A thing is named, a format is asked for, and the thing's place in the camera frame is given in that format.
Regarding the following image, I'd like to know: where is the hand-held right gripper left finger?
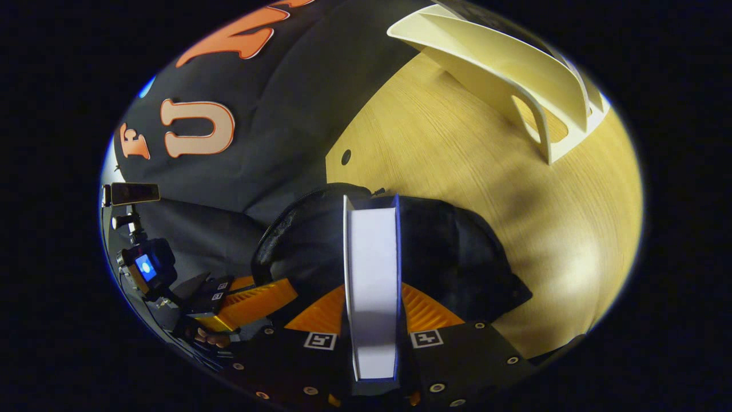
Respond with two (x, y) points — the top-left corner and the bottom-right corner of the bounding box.
(228, 284), (352, 410)

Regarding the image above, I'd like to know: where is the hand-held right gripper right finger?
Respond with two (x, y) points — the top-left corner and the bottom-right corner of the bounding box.
(399, 283), (536, 409)

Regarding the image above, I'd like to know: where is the black schoolbag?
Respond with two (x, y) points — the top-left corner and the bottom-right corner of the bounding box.
(252, 183), (534, 335)

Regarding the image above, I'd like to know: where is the dark blue book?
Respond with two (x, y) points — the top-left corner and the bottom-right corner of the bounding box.
(342, 195), (402, 397)

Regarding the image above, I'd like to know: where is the white bookshelf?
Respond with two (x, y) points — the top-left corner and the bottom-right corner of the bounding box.
(387, 3), (611, 165)

